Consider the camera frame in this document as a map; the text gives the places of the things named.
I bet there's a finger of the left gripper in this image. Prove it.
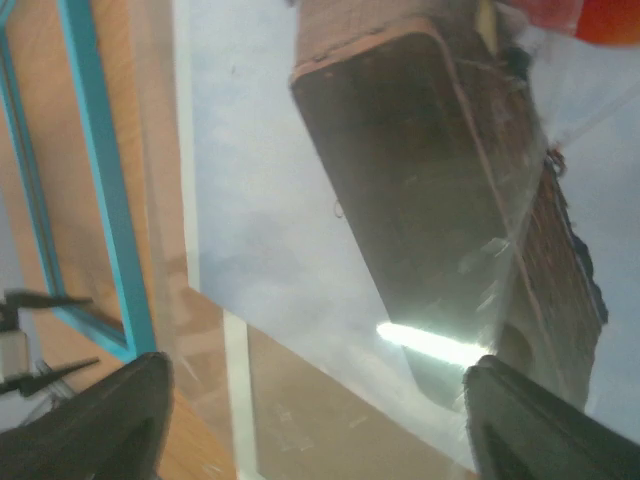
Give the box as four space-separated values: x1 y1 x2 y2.
1 357 100 398
3 290 92 311

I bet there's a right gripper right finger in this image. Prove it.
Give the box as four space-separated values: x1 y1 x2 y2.
464 355 639 480

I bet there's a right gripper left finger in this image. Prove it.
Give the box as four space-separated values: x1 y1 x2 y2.
1 352 173 479

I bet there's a teal picture frame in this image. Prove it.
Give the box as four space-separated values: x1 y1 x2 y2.
1 1 156 362

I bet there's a white mat board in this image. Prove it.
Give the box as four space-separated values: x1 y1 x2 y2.
224 311 476 479

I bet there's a colourful balloon photo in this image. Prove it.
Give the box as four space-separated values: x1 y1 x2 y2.
188 1 639 479

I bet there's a clear acrylic sheet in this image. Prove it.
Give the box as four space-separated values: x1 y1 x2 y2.
127 1 201 383

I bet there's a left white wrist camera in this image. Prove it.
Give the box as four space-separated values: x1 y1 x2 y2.
0 329 30 382

